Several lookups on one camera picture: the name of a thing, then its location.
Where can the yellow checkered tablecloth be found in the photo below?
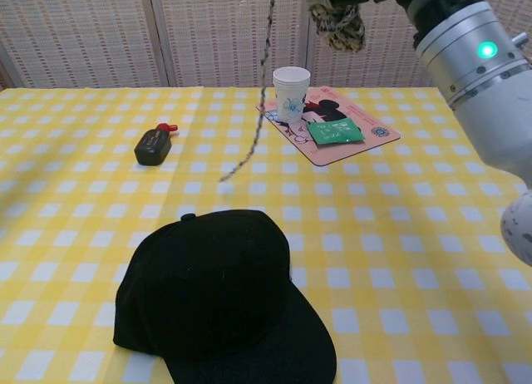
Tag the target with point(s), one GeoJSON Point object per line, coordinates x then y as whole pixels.
{"type": "Point", "coordinates": [415, 276]}

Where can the black bottle with red cap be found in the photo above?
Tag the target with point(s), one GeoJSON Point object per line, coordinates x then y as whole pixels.
{"type": "Point", "coordinates": [150, 148]}

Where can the woven folding screen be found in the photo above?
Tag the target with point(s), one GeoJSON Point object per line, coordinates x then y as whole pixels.
{"type": "Point", "coordinates": [124, 35]}

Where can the black baseball cap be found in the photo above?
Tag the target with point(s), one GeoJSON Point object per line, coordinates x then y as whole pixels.
{"type": "Point", "coordinates": [216, 292]}

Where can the pink cartoon mouse pad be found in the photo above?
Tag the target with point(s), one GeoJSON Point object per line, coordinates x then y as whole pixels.
{"type": "Point", "coordinates": [374, 128]}

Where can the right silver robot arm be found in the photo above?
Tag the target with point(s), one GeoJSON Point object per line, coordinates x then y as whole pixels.
{"type": "Point", "coordinates": [478, 93]}

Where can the green sachet packet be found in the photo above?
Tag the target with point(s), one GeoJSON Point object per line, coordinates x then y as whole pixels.
{"type": "Point", "coordinates": [334, 132]}

